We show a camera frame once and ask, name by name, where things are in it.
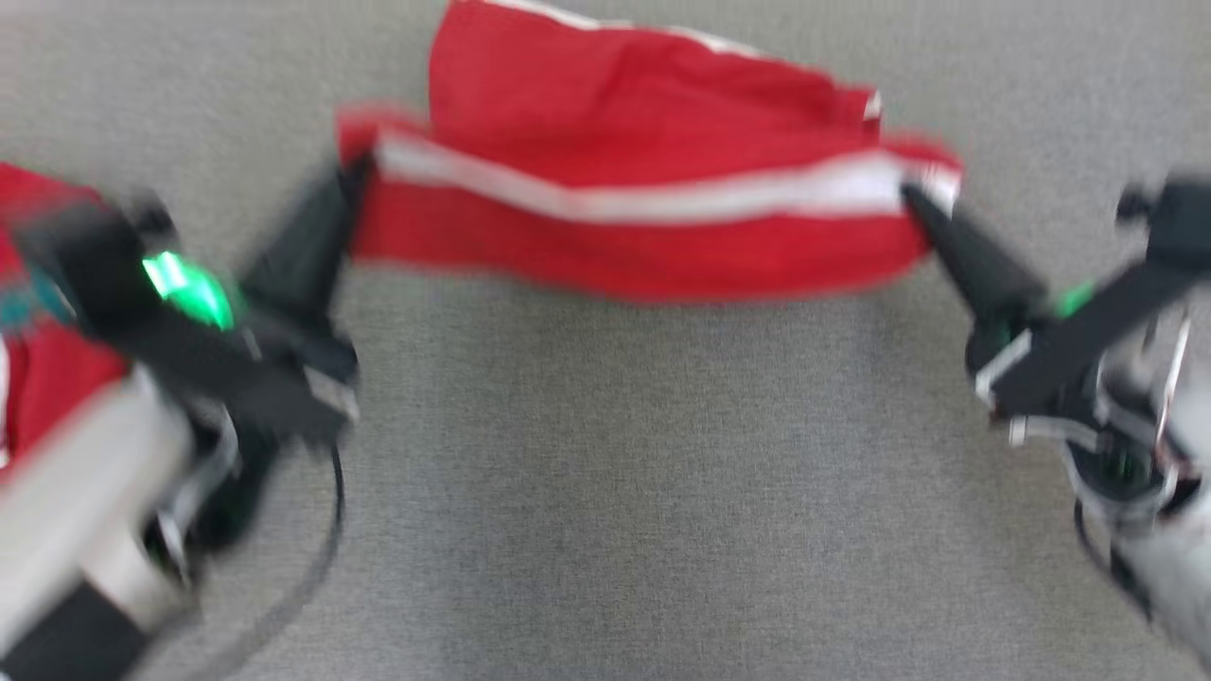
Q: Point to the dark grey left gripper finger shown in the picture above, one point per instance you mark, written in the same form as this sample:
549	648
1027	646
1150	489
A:
303	232
339	255

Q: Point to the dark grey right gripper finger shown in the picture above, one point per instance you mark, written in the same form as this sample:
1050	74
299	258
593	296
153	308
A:
1003	270
970	284

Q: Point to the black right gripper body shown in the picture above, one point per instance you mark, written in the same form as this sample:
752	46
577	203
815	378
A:
1088	331

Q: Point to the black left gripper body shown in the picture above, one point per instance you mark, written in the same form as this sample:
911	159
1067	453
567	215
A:
189	350

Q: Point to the red and white striped jersey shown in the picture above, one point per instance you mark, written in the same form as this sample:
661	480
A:
47	378

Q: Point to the red shorts with white trim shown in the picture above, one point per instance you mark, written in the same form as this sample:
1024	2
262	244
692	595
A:
624	123

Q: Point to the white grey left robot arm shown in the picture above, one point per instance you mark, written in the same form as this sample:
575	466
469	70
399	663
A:
76	492

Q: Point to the grey fabric sofa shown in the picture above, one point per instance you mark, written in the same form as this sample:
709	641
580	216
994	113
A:
615	473

